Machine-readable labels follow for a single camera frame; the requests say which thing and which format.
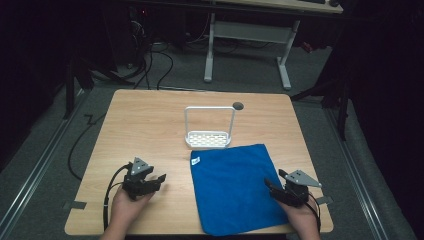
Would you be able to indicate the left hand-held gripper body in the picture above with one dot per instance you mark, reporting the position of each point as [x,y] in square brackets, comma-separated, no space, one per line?
[138,166]

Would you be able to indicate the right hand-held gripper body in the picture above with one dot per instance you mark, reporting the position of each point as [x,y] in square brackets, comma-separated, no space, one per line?
[300,178]

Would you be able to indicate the blue cloth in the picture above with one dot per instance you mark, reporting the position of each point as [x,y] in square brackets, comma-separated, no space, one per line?
[233,190]

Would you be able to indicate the person's left hand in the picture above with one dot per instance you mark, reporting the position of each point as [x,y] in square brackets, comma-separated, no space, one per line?
[123,210]

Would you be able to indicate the person's right hand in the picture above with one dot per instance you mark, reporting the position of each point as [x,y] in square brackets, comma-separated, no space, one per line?
[305,218]

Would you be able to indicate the grey tape piece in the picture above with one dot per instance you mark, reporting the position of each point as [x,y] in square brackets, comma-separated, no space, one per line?
[75,205]
[324,200]

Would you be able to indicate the white plastic rack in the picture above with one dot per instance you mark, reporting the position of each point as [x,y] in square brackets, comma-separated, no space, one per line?
[208,139]

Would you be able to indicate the black stand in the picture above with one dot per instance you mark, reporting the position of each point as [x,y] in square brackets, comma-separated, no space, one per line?
[69,93]
[342,110]

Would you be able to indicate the grey round table grommet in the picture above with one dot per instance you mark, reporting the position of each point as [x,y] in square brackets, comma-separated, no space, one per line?
[238,106]

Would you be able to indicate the small red object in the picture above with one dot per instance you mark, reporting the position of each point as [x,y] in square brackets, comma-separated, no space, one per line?
[307,47]

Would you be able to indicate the dark computer tower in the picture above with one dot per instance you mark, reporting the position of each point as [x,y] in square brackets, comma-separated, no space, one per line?
[137,36]

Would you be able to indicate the white-framed wooden desk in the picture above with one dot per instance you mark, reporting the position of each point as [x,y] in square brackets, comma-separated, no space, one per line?
[253,33]

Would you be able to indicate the black keyboard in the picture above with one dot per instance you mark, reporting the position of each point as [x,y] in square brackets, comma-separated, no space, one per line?
[311,1]

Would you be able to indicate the black computer mouse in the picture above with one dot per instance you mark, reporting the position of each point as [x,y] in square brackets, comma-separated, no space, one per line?
[333,3]

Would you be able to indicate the metal floor rail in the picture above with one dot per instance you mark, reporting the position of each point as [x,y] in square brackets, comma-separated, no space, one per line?
[358,180]
[36,170]

